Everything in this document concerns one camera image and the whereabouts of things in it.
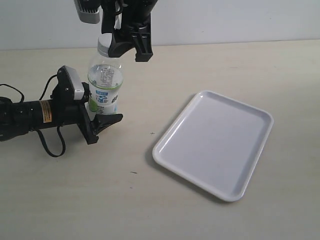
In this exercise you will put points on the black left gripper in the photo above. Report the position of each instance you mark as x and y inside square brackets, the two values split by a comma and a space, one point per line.
[74, 112]

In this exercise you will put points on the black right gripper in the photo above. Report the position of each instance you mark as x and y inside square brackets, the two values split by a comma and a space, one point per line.
[135, 27]

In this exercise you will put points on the white bottle cap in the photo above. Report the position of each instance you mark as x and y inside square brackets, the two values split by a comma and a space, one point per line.
[103, 44]

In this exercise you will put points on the clear plastic drink bottle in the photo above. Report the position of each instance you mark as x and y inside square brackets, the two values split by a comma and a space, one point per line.
[105, 78]

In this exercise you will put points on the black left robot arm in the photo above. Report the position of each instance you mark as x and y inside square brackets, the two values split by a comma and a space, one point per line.
[20, 118]

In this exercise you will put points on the white rectangular plastic tray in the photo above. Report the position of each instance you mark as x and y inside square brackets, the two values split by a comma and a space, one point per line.
[215, 144]

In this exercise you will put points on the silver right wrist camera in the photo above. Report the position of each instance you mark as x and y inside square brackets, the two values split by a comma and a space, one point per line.
[88, 11]

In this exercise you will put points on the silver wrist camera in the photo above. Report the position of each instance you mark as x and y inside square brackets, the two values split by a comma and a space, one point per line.
[88, 11]
[70, 84]

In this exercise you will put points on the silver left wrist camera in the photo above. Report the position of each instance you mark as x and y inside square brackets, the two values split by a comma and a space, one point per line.
[70, 84]

